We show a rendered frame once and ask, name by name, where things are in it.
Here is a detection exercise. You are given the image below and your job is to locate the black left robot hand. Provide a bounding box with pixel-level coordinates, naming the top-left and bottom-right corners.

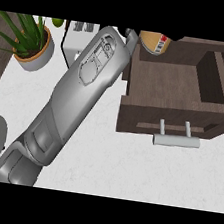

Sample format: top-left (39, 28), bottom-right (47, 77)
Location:
top-left (116, 26), bottom-right (132, 38)

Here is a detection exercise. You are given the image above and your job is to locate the brown wooden open drawer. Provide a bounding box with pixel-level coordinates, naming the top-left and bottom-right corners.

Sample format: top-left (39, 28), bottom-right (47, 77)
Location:
top-left (119, 28), bottom-right (224, 116)

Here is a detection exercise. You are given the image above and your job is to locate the brown wooden drawer front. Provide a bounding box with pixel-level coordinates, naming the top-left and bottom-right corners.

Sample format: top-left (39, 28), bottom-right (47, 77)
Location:
top-left (114, 88), bottom-right (224, 148)

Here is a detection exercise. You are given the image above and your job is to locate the white appliance with black edge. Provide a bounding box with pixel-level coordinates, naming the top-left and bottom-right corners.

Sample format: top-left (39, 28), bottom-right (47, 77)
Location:
top-left (58, 19), bottom-right (101, 73)

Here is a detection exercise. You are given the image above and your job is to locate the small green fruit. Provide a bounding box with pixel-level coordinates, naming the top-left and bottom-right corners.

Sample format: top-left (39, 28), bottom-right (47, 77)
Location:
top-left (50, 17), bottom-right (65, 29)

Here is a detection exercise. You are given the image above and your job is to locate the grey pot with orange rim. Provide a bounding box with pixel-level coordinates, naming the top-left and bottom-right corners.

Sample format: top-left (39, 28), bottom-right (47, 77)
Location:
top-left (9, 21), bottom-right (58, 75)

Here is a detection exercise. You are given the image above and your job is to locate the green leafy plant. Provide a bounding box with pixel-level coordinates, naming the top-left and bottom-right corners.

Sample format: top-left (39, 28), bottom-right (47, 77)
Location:
top-left (0, 9), bottom-right (53, 62)

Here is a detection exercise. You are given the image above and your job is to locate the pale grey drawer handle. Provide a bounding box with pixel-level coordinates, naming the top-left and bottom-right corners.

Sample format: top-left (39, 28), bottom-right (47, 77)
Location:
top-left (151, 116), bottom-right (204, 153)

